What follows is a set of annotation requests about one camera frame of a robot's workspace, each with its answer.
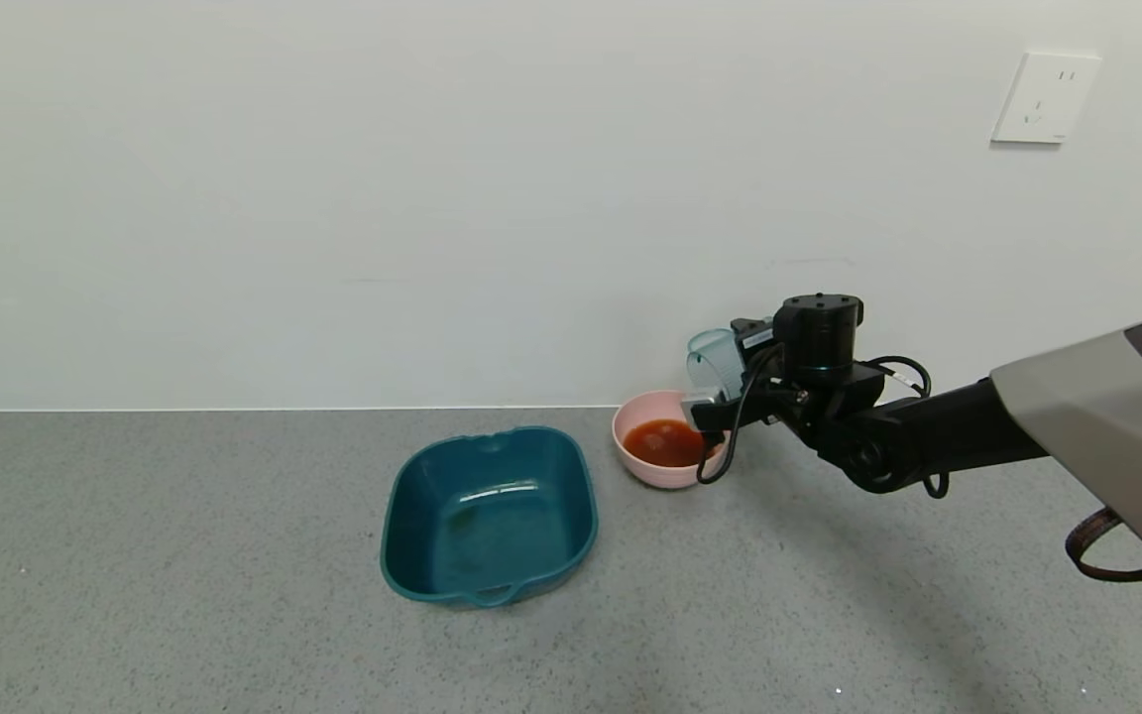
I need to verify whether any brown flat cable loop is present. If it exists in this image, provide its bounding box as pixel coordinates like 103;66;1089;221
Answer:
1065;506;1142;583

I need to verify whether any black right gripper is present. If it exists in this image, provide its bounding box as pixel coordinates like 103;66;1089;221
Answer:
730;317;784;369

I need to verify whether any orange red liquid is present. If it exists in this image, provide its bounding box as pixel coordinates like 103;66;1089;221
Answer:
623;418;711;468

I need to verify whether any black looped camera cable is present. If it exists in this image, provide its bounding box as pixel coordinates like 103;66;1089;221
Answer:
695;342;788;486

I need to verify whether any white wall socket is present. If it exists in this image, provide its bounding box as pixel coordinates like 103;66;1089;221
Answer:
990;51;1103;146

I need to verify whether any clear blue plastic cup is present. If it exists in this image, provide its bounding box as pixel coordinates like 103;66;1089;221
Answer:
686;328;748;400

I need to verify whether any teal plastic basin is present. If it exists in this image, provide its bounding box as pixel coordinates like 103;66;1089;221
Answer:
379;425;600;609

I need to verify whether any pink ribbed bowl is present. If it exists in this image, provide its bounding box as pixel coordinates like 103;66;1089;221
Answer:
612;390;733;491

